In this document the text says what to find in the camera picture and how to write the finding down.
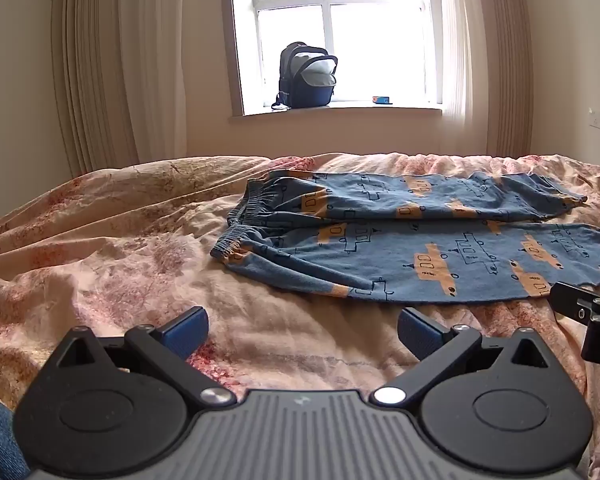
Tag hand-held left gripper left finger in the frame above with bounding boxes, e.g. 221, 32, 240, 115
49, 306, 238, 411

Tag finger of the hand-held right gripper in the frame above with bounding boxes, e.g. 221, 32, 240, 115
549, 281, 600, 363

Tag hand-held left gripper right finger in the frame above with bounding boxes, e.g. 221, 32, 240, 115
372, 307, 557, 408

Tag blue printed pants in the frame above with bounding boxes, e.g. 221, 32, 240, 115
210, 169, 600, 307

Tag pink floral bedsheet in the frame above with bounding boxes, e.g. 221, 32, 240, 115
0, 152, 600, 480

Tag beige pleated curtain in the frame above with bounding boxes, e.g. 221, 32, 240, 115
50, 0, 141, 178
482, 0, 536, 158

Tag sheer white curtain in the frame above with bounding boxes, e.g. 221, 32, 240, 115
115, 0, 190, 163
437, 0, 491, 156

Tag dark blue backpack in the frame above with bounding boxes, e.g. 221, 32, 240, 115
271, 41, 339, 110

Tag white framed window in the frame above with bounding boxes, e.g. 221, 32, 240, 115
219, 0, 461, 123

